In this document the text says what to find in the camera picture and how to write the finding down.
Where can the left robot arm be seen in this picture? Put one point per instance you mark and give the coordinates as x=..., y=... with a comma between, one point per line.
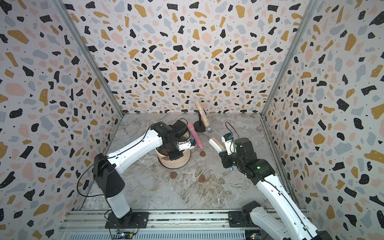
x=107, y=170

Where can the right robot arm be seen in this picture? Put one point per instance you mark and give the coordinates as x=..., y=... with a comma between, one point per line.
x=293, y=224

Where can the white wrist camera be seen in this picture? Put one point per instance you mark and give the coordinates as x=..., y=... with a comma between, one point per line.
x=190, y=144
x=228, y=141

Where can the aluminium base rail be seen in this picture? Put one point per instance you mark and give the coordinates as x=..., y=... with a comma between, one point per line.
x=162, y=225

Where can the black microphone stand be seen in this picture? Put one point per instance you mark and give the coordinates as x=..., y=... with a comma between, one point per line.
x=199, y=125

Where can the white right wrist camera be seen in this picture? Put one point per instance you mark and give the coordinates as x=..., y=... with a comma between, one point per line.
x=228, y=141

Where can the pink toy microphone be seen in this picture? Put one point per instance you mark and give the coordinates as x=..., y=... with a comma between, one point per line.
x=195, y=135

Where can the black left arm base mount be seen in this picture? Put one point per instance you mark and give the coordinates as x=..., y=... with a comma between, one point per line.
x=134, y=220

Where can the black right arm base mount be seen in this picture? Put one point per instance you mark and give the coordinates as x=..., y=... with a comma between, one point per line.
x=240, y=219

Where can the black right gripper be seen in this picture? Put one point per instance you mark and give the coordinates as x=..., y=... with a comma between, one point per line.
x=225, y=157

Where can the glitter silver microphone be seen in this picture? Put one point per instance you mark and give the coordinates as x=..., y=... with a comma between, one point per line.
x=201, y=110

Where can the cream ceramic pot with mud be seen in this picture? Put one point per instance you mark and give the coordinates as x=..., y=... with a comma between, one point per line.
x=162, y=152

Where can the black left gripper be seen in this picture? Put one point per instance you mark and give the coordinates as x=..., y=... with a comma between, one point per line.
x=176, y=156

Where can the white scrub brush blue handle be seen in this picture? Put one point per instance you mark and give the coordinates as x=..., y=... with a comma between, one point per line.
x=218, y=147

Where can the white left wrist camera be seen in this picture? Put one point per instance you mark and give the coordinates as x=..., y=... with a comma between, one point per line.
x=190, y=144

